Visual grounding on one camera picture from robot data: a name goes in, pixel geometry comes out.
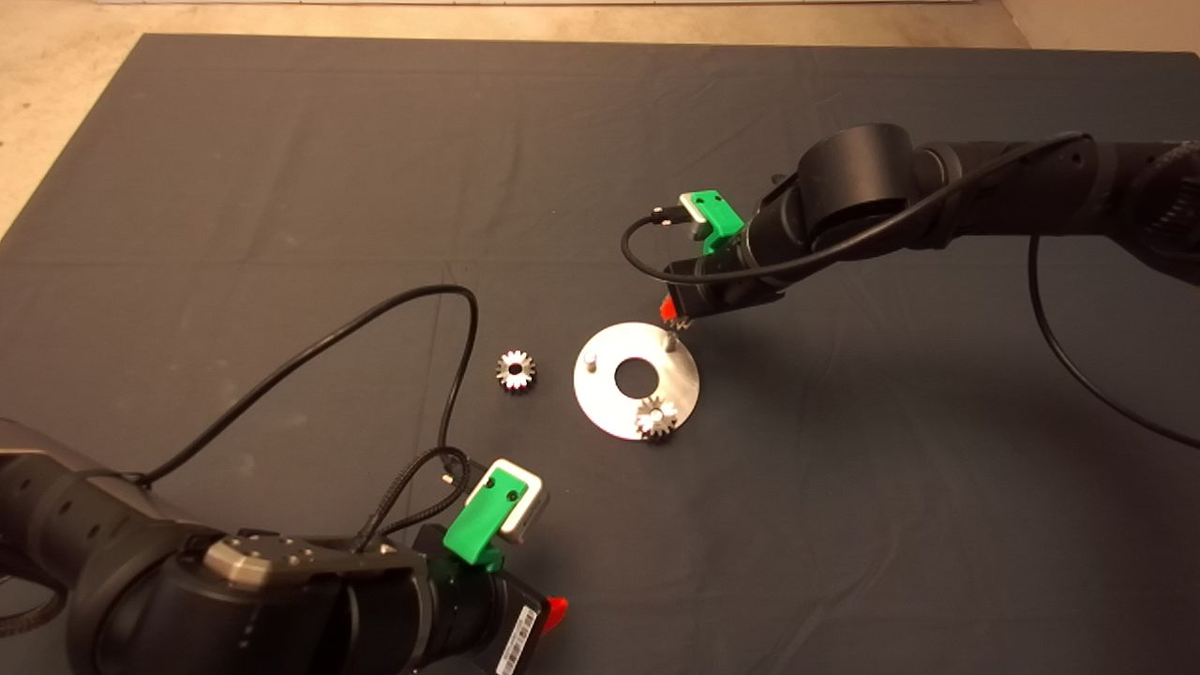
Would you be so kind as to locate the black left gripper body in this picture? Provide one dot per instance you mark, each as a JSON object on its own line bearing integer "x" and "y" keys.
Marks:
{"x": 473, "y": 619}

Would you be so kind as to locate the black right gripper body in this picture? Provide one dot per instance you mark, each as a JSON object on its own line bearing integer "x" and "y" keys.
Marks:
{"x": 727, "y": 286}

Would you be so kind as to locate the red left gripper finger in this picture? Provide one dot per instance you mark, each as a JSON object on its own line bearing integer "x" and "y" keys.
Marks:
{"x": 557, "y": 614}

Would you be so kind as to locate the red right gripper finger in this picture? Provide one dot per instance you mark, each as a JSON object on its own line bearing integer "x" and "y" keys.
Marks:
{"x": 668, "y": 309}

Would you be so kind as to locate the dark steel planetary gear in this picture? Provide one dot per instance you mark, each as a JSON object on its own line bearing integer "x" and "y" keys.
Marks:
{"x": 681, "y": 325}
{"x": 656, "y": 420}

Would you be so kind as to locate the shiny steel planetary gear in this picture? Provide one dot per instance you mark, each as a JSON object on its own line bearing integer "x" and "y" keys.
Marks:
{"x": 508, "y": 380}

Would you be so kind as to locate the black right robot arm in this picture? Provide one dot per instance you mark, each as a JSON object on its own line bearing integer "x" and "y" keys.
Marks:
{"x": 872, "y": 178}

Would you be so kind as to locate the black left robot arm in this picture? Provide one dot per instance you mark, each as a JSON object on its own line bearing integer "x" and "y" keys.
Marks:
{"x": 187, "y": 609}

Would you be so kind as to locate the round metal carrier plate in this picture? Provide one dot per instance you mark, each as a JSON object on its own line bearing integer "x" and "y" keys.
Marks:
{"x": 600, "y": 403}

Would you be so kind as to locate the dark grey table cloth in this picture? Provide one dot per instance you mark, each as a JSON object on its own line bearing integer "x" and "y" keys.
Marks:
{"x": 281, "y": 141}

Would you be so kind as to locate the green right camera mount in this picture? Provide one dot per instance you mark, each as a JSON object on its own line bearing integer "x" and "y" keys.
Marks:
{"x": 724, "y": 220}

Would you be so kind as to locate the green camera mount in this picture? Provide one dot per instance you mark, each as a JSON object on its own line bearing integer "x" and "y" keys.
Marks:
{"x": 478, "y": 525}
{"x": 724, "y": 220}

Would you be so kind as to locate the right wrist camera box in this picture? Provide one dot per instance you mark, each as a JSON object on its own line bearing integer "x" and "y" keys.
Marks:
{"x": 696, "y": 211}

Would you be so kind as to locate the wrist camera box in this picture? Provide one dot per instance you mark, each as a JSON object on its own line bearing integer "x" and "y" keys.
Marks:
{"x": 527, "y": 506}
{"x": 696, "y": 211}

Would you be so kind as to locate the green left camera mount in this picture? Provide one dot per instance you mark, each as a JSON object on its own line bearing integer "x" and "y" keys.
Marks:
{"x": 478, "y": 525}

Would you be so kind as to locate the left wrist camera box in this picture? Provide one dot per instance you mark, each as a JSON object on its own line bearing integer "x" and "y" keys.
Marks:
{"x": 527, "y": 506}

